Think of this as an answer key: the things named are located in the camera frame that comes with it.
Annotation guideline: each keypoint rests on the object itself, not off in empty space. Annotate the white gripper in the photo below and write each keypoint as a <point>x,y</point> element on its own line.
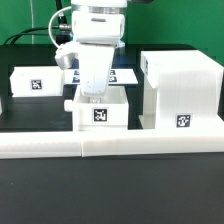
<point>95,62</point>

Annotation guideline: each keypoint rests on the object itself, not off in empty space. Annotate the white front drawer tray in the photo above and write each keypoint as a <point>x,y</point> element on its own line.
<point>111,113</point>

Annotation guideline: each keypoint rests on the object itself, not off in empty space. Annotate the white drawer tray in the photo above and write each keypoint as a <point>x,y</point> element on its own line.
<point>37,81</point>
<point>111,113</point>

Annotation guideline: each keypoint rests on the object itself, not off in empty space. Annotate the white drawer cabinet box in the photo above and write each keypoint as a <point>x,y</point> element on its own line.
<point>181,89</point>

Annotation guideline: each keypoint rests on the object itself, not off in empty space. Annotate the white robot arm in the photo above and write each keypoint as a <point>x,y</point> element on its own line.
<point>97,27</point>

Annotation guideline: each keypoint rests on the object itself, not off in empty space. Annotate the white rear drawer tray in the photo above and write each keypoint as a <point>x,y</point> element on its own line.
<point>37,81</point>

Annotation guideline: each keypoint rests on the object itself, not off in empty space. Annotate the fiducial marker sheet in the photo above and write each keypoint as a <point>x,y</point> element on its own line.
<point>117,77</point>

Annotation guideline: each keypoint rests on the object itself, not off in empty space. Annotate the white L-shaped fence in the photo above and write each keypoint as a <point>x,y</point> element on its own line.
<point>108,143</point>

